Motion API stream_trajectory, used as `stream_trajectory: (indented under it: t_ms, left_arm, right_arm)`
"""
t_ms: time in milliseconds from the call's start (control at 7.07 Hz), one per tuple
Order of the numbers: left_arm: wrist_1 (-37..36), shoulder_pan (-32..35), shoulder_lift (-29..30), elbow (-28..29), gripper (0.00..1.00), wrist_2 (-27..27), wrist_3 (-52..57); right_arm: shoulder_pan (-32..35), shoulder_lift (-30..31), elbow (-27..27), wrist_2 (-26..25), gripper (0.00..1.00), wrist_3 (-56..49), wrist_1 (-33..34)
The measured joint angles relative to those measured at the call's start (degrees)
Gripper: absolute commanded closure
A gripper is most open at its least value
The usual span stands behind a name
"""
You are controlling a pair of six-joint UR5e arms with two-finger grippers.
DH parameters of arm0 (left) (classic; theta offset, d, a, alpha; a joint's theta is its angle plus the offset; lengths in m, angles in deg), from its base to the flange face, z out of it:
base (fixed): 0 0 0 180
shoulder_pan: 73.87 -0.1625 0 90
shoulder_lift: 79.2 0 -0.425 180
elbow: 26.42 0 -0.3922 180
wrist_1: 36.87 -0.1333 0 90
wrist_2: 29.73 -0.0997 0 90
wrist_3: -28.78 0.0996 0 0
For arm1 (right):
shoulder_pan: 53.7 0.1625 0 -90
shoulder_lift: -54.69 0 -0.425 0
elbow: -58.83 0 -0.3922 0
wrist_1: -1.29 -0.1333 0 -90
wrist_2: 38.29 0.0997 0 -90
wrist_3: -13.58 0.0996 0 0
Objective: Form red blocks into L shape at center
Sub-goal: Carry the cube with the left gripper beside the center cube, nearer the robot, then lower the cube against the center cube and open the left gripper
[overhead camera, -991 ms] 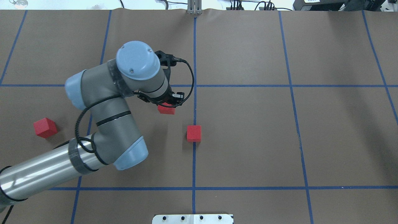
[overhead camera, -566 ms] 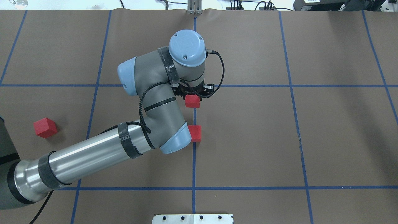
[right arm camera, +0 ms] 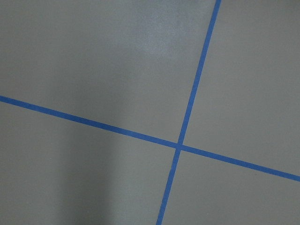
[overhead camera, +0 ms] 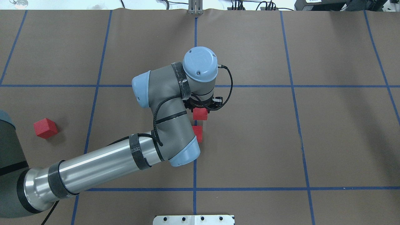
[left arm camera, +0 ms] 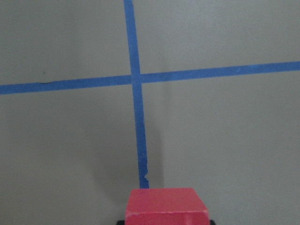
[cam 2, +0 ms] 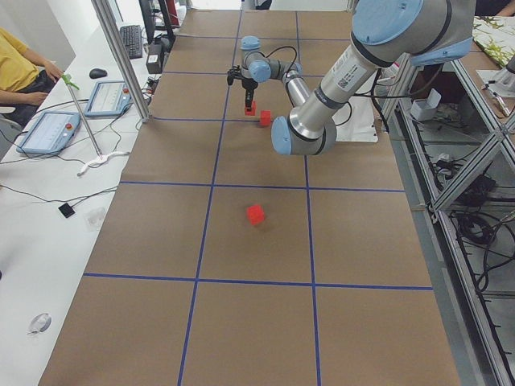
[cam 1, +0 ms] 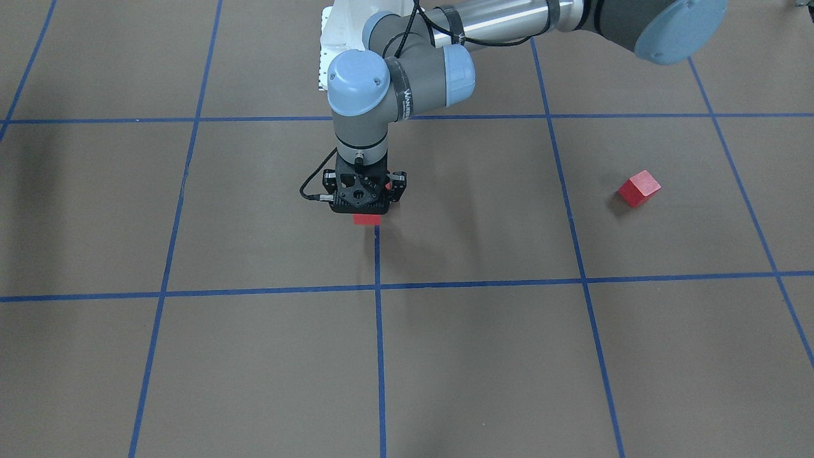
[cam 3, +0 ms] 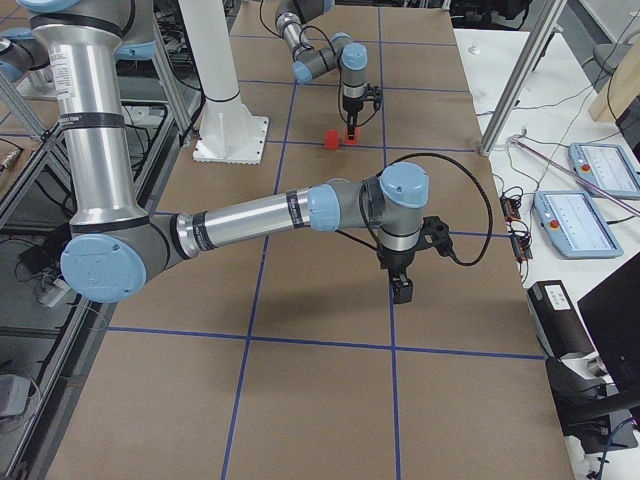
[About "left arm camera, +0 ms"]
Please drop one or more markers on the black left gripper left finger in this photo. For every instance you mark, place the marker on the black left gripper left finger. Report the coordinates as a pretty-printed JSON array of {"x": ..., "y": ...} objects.
[{"x": 120, "y": 222}]

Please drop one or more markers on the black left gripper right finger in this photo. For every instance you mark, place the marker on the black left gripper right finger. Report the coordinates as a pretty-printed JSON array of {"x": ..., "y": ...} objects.
[{"x": 211, "y": 222}]

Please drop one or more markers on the red block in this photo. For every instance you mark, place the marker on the red block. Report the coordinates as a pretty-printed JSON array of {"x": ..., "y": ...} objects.
[{"x": 166, "y": 206}]

